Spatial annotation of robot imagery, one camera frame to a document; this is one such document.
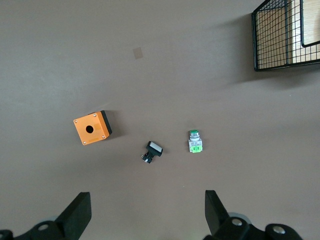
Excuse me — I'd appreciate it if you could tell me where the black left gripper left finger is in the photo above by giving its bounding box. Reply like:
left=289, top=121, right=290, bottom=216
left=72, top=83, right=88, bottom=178
left=14, top=191, right=92, bottom=240

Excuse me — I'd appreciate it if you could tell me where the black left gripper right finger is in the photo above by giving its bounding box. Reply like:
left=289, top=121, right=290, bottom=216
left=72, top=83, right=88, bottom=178
left=203, top=190, right=251, bottom=240

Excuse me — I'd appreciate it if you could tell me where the black white-faced push button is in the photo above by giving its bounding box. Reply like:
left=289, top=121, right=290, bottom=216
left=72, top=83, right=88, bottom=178
left=140, top=140, right=165, bottom=165

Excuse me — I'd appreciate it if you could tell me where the tan tape patch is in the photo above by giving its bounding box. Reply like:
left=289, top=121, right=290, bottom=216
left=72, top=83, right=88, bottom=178
left=132, top=46, right=145, bottom=60

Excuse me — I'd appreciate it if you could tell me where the green push button switch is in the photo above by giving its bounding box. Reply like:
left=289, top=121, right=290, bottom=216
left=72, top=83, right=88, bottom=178
left=187, top=129, right=204, bottom=154

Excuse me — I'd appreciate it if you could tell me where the orange button enclosure box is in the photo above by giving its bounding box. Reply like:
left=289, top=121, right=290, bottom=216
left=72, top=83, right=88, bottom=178
left=73, top=110, right=113, bottom=147

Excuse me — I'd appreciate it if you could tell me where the black wire basket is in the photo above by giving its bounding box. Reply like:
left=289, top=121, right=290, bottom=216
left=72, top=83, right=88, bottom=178
left=251, top=0, right=320, bottom=73

